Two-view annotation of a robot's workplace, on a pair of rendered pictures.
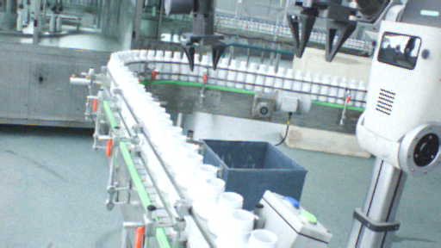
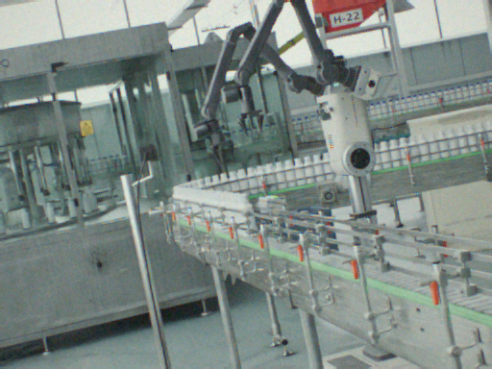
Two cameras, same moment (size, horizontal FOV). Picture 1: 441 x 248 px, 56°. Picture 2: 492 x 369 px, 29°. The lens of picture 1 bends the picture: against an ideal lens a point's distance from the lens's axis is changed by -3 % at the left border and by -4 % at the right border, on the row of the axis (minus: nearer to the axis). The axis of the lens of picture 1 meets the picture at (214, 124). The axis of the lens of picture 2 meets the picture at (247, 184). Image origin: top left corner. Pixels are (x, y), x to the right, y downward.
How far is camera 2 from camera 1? 337 cm
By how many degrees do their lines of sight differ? 14
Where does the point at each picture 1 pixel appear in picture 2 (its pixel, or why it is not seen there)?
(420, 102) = (340, 134)
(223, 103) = (291, 204)
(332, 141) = not seen: outside the picture
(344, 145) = not seen: outside the picture
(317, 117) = (387, 185)
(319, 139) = (479, 233)
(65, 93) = (132, 272)
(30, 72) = (86, 260)
